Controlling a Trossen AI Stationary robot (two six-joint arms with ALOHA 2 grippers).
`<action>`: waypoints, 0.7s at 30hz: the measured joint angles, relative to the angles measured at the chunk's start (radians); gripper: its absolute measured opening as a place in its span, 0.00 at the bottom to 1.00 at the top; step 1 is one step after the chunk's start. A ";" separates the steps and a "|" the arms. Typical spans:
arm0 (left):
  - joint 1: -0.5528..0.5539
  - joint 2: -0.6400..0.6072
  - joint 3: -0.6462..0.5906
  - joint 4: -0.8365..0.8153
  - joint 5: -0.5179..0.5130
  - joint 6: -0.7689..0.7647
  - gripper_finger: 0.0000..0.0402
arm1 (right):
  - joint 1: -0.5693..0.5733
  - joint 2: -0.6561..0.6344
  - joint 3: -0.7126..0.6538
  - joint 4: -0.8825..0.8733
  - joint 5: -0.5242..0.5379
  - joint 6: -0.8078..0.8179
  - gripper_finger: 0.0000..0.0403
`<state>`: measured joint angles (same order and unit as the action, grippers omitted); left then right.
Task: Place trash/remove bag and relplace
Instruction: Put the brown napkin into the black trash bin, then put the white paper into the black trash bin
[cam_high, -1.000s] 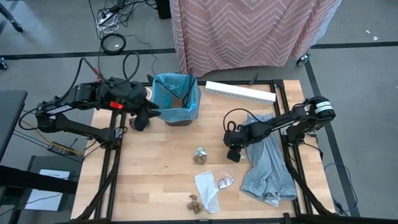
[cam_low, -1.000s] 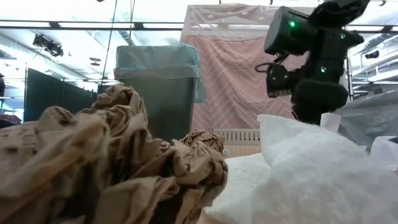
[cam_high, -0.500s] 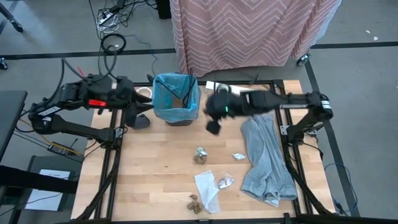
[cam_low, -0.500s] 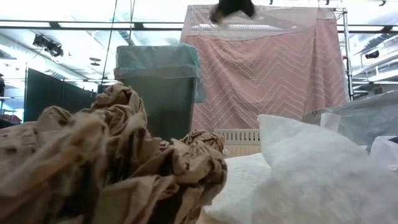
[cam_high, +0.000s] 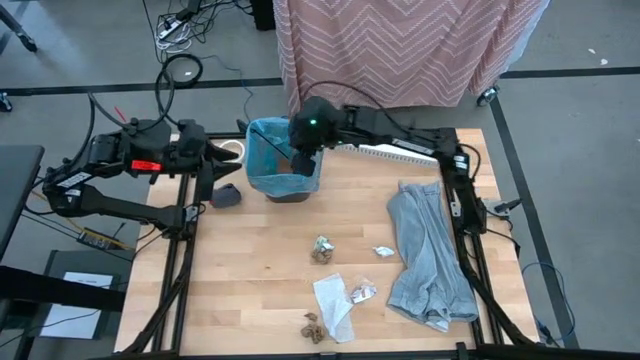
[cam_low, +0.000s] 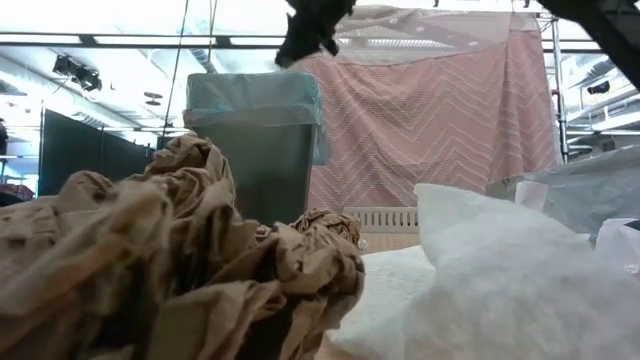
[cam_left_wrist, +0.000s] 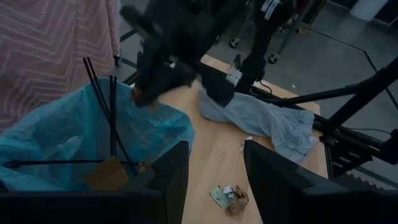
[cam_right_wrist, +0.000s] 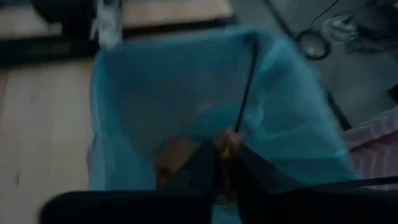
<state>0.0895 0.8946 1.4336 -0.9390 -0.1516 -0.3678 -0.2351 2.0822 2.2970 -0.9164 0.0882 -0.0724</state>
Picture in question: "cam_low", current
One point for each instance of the blue plastic trash bag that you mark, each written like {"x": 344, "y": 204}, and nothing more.
{"x": 250, "y": 95}

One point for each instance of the grey plastic trash bin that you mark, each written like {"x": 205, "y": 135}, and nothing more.
{"x": 275, "y": 170}

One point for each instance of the small brown paper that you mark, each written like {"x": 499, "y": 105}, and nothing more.
{"x": 330, "y": 222}

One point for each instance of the white printed plastic wrapper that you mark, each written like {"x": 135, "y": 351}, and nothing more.
{"x": 532, "y": 195}

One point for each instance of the large brown paper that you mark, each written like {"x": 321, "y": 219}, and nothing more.
{"x": 125, "y": 260}

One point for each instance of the white fluffy padding sheet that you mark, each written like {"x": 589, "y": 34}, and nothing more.
{"x": 500, "y": 280}

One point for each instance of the grey plastic trash bag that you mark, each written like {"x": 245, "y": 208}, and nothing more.
{"x": 590, "y": 195}

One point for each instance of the white plastic bag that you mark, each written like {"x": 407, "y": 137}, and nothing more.
{"x": 617, "y": 242}

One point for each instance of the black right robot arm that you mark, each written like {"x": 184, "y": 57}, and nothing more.
{"x": 610, "y": 30}

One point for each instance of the pink zigzag blanket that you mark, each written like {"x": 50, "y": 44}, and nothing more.
{"x": 425, "y": 140}

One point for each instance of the black ceiling light fixture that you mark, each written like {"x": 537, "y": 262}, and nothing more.
{"x": 80, "y": 75}

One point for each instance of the black partition panels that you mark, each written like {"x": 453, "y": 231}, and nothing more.
{"x": 75, "y": 155}

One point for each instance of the small black ceiling fixture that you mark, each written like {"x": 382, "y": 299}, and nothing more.
{"x": 597, "y": 87}

